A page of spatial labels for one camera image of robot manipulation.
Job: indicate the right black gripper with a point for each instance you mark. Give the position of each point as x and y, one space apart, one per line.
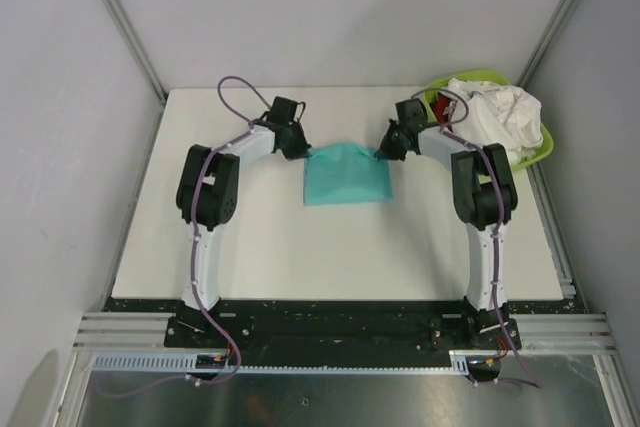
386 151

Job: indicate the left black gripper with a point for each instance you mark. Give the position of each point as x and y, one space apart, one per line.
302 149

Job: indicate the teal t shirt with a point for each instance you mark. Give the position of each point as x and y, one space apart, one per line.
345 173

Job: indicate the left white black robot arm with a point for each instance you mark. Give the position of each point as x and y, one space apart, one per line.
207 197

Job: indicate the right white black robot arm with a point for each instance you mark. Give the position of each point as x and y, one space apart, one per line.
483 191

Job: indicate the red t shirt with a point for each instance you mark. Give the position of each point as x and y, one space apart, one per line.
440 108

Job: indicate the white t shirt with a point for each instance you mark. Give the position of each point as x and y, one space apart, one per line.
500 117

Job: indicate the green plastic basket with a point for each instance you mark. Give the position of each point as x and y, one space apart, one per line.
535 157

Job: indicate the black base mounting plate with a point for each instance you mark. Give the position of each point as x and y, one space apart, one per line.
256 323

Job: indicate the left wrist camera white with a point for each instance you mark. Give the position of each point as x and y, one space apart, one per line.
284 111

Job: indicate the aluminium front rail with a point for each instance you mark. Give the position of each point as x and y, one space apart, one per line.
579 334

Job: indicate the grey slotted cable duct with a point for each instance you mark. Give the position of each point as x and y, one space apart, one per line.
449 363

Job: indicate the right aluminium frame post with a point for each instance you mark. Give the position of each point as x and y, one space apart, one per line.
556 24

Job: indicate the aluminium frame post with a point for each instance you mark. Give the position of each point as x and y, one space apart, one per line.
556 24
125 27

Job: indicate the left aluminium frame post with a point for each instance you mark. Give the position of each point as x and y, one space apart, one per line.
125 27

